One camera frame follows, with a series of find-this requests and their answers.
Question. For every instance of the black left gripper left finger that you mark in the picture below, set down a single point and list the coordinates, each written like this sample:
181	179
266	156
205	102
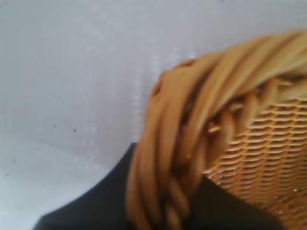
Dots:
96	208

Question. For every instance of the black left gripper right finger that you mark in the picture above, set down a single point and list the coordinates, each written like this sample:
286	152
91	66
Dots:
225	213

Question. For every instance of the tan woven wicker basket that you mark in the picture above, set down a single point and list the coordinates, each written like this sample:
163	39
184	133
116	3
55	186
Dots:
216	83

